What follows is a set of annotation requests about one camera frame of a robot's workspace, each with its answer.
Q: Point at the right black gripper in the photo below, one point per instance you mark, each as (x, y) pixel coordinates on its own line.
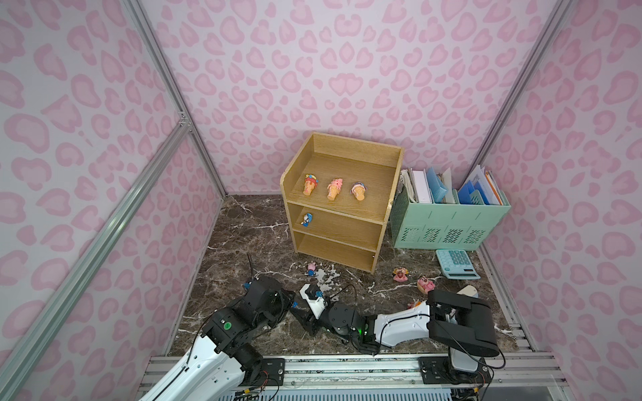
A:
(311, 321)

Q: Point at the small blue figure toy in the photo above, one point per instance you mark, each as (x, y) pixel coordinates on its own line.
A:
(307, 219)

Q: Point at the pink ice cream cone toy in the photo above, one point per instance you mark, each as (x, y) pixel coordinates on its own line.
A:
(334, 188)

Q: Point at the sprinkled ice cream cone toy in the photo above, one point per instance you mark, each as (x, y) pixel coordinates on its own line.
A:
(310, 184)

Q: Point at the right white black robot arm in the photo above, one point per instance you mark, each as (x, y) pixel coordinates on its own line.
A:
(460, 322)

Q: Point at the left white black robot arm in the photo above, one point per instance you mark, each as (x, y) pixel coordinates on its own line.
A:
(222, 357)

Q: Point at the pink round toy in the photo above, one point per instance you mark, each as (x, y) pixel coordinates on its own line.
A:
(425, 285)

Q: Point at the wooden three-tier shelf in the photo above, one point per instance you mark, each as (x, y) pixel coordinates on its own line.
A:
(344, 231)

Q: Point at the mint green calculator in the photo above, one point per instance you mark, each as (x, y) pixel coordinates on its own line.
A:
(456, 265)

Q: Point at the white blue stapler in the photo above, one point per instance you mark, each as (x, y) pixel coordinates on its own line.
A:
(469, 291)

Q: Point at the mint green file organizer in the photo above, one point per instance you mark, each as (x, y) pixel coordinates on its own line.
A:
(442, 226)

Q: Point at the papers and folders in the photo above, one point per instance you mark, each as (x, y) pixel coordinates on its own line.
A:
(429, 187)

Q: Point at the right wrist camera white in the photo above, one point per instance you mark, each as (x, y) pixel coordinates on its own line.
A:
(314, 297)

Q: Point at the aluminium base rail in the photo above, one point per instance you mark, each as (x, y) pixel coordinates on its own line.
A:
(525, 376)

